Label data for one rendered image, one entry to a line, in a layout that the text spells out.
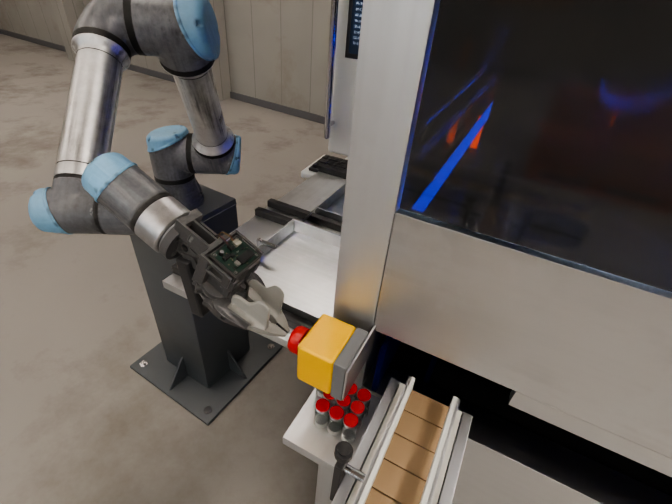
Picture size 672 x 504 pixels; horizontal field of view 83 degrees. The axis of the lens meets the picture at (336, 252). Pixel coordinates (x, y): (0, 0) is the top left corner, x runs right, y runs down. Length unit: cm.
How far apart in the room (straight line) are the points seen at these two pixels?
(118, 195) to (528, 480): 71
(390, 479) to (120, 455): 128
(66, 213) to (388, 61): 55
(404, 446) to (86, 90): 76
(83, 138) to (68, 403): 130
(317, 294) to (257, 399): 96
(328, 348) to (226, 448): 114
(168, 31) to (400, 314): 66
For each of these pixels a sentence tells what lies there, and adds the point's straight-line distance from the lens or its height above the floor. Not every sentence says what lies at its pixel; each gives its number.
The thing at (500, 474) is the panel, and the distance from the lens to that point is 71.
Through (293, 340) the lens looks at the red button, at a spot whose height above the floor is 101.
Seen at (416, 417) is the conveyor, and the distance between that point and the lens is 59.
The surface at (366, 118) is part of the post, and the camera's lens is 41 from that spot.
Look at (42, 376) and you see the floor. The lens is 204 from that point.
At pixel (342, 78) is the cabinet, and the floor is 110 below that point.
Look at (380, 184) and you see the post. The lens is 43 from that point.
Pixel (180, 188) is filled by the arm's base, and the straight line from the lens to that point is 125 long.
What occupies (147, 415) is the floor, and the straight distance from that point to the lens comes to 175.
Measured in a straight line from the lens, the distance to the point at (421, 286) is 48.
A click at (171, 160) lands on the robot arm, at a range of 121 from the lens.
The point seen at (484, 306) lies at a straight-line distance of 48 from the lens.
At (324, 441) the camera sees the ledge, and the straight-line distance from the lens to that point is 61.
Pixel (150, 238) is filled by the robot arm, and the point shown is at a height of 111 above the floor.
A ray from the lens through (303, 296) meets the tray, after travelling 79.
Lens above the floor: 143
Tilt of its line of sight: 37 degrees down
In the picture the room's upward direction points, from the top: 5 degrees clockwise
